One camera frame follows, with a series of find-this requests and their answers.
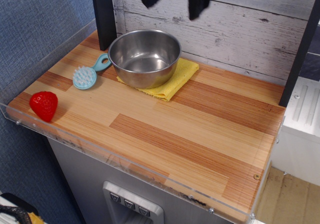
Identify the metal pot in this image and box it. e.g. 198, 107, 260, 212
108, 30, 182, 89

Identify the yellow folded towel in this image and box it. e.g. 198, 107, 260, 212
116, 58, 200, 102

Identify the light blue toy brush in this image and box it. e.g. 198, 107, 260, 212
72, 53, 112, 90

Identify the red toy strawberry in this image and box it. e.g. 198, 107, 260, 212
29, 91, 58, 122

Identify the white toy sink unit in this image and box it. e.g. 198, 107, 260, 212
270, 77, 320, 185

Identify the grey toy fridge cabinet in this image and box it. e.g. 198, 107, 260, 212
49, 139, 228, 223

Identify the silver dispenser panel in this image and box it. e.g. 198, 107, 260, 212
102, 181, 165, 223

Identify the yellow object at corner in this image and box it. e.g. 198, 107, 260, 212
28, 212, 46, 224

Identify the dark left shelf post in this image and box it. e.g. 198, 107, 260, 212
92, 0, 117, 51

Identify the dark shelf post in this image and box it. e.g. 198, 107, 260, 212
92, 0, 117, 51
279, 0, 320, 107

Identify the dark right shelf post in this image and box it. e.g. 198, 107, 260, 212
279, 0, 320, 107

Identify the clear acrylic guard rail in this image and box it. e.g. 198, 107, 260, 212
7, 33, 285, 223

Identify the black braided cable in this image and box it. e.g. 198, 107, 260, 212
0, 205, 32, 224

